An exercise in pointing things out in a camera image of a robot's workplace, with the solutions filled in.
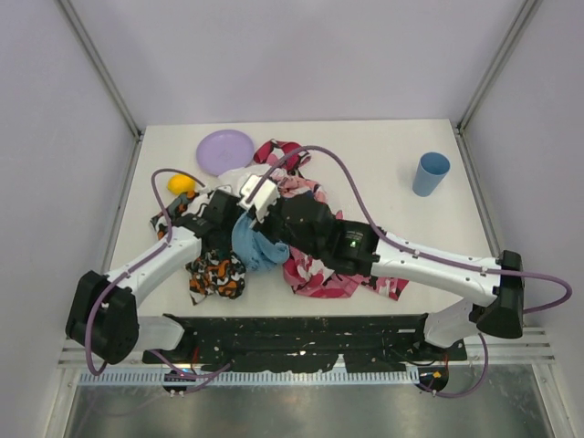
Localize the purple plastic plate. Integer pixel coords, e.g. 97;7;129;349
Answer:
195;130;256;176

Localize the pink black camo cloth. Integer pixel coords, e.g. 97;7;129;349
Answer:
283;247;409;301

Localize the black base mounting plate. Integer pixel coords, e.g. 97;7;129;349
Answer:
161;315;467;373

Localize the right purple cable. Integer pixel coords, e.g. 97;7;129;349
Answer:
245;144;573;314

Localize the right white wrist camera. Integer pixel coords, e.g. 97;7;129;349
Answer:
238;174;279;223

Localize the right aluminium frame post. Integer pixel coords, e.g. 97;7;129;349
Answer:
455;0;543;136

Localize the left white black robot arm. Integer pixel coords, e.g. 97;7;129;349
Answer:
65;190;243;365

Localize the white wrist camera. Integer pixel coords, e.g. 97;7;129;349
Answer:
199;184;233;194
238;174;279;223

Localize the purple cable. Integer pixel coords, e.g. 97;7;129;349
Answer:
85;169;211;376
245;144;573;314

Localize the light blue cloth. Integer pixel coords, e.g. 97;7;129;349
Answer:
232;214;289;272

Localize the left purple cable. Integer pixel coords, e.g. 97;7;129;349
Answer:
85;169;211;376

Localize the pink navy camo cloth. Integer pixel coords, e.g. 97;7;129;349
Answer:
272;174;343;219

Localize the orange grey camo cloth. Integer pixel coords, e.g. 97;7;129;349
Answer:
166;190;246;306

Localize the left aluminium frame post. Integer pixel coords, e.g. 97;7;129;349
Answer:
55;0;142;141

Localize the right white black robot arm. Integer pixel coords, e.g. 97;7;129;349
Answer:
250;195;524;349

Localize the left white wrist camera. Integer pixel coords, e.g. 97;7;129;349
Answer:
199;184;233;194

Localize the blue plastic cup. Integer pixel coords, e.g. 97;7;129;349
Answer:
412;151;451;197

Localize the white slotted cable duct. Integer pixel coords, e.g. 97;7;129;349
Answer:
78;367;419;387

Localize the red pink camo cloth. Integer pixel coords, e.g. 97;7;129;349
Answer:
253;139;311;176

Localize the aluminium frame post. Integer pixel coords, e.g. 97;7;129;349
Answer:
455;0;543;136
55;0;142;141

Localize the white cloth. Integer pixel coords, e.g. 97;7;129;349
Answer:
218;163;270;195

